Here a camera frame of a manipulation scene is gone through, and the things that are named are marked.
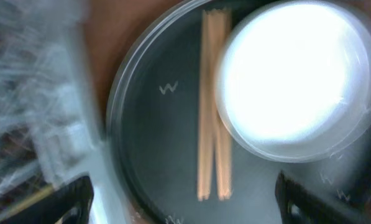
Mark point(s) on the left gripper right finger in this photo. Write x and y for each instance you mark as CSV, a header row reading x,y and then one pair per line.
x,y
297,204

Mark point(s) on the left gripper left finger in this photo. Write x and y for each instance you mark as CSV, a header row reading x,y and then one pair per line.
x,y
71,204

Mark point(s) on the wooden chopstick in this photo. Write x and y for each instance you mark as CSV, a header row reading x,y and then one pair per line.
x,y
205,115
221,28

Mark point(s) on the grey round plate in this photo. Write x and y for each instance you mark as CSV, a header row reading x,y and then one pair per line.
x,y
294,80

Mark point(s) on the grey plastic dishwasher rack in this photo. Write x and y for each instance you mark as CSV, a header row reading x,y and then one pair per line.
x,y
49,125

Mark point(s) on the round black serving tray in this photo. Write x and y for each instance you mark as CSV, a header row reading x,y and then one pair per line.
x,y
152,122

